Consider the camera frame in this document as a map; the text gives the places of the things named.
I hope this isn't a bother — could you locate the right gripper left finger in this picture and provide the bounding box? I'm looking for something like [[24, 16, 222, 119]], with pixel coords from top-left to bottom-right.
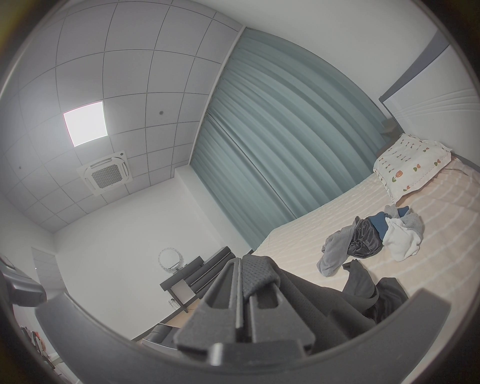
[[175, 258, 244, 357]]

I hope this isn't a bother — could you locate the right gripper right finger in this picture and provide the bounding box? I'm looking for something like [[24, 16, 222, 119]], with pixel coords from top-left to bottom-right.
[[245, 283, 315, 355]]

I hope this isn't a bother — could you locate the black T-shirt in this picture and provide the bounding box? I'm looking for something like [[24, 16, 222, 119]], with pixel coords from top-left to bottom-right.
[[242, 254, 410, 355]]

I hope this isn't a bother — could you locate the bed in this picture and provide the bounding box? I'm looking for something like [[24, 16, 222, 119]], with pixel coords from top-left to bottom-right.
[[249, 29, 480, 338]]

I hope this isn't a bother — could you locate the black chest of drawers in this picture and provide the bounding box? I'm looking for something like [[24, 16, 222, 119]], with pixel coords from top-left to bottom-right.
[[187, 246, 236, 301]]

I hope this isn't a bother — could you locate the round mirror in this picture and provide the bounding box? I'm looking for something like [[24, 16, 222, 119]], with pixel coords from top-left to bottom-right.
[[158, 247, 183, 271]]

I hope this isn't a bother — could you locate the grey garment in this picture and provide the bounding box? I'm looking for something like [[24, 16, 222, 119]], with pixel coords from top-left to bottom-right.
[[317, 215, 361, 278]]

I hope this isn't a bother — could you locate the black shiny garment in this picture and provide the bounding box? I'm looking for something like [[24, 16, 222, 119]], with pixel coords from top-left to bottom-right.
[[347, 217, 384, 259]]

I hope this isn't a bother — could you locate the blue-green curtain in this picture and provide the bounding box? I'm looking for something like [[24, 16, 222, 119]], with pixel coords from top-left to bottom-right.
[[189, 112, 297, 253], [208, 28, 391, 220]]

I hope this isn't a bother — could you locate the dark blue garment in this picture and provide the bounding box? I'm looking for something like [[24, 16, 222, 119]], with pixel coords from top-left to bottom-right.
[[367, 206, 409, 241]]

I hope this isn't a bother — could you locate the white garment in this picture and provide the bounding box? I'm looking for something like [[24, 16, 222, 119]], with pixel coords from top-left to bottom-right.
[[382, 210, 425, 263]]

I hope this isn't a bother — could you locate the ceiling air conditioner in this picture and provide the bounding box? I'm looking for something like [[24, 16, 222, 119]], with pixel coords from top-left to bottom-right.
[[77, 150, 135, 196]]

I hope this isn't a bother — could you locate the white printed pillow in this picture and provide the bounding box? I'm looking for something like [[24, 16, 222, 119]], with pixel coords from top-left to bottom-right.
[[373, 134, 452, 201]]

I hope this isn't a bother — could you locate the square ceiling light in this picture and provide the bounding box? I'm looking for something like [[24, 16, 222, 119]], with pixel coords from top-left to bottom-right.
[[63, 101, 109, 148]]

